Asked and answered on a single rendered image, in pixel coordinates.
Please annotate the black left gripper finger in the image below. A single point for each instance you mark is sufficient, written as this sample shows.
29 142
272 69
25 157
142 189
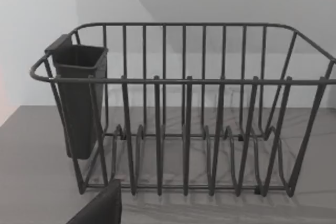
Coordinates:
105 205

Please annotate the dark grey cutlery holder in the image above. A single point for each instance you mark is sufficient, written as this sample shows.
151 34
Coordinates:
80 98

